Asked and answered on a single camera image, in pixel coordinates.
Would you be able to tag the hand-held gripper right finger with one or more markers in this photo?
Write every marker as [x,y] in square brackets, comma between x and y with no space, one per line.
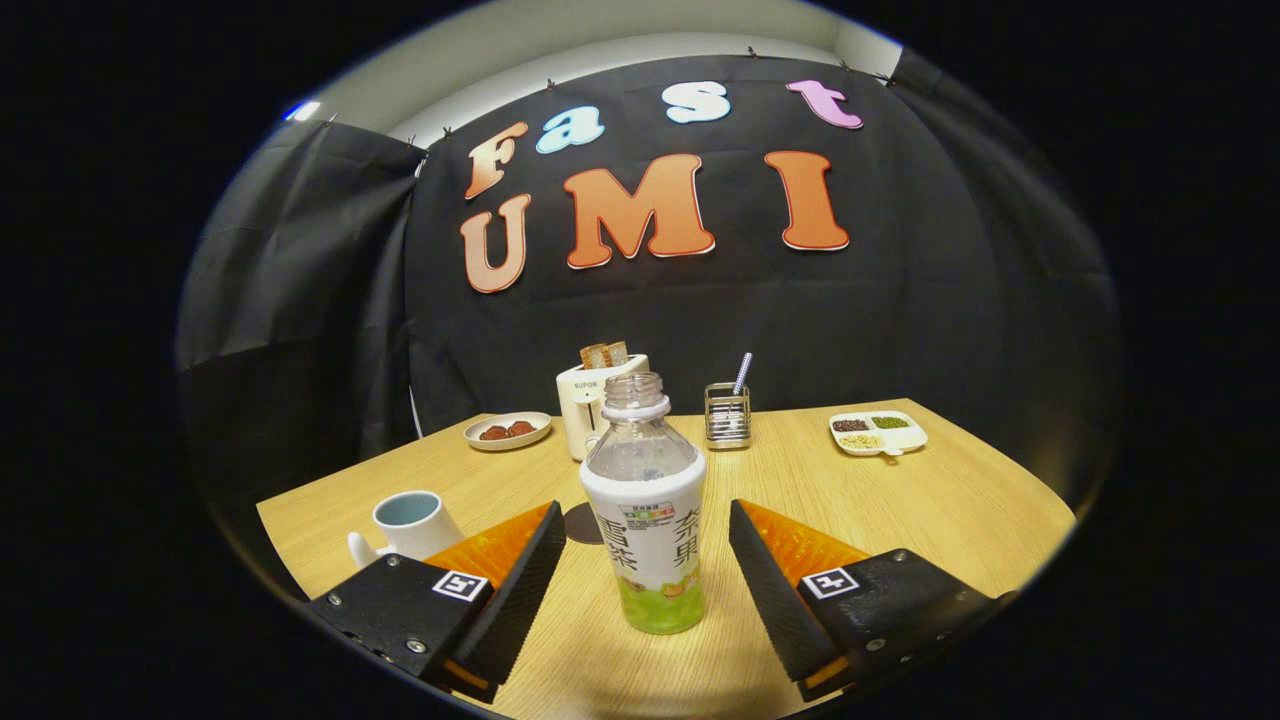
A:
[775,600]

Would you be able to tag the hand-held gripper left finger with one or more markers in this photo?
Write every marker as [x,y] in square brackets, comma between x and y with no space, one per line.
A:
[520,600]

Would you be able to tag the dark brown round coaster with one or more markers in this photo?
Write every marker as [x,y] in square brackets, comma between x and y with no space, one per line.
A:
[580,523]

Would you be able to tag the white cup blue inside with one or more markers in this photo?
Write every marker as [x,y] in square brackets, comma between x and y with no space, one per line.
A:
[410,525]

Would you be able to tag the clear juice bottle white label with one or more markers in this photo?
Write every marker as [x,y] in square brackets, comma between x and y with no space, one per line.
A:
[645,540]

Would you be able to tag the wooden table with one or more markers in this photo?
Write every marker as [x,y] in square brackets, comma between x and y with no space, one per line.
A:
[900,520]

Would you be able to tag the beige round plate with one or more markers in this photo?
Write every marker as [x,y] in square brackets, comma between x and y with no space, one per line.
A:
[480,443]

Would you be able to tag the brown food piece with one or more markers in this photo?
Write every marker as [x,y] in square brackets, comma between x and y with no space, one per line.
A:
[521,428]
[493,433]

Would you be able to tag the cream toaster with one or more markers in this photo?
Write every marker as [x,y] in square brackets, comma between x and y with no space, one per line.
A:
[578,410]

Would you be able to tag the white divided tray with beans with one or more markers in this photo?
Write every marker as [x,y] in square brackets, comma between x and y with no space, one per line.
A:
[900,440]

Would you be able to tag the metal spoon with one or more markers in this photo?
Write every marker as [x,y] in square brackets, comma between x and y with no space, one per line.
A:
[742,372]

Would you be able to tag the toast slice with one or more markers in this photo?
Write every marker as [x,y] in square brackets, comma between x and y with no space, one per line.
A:
[595,357]
[618,352]

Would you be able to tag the black backdrop cloth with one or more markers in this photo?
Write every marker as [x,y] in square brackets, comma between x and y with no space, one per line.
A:
[900,300]

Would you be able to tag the ceiling light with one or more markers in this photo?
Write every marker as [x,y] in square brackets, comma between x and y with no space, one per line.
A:
[303,111]

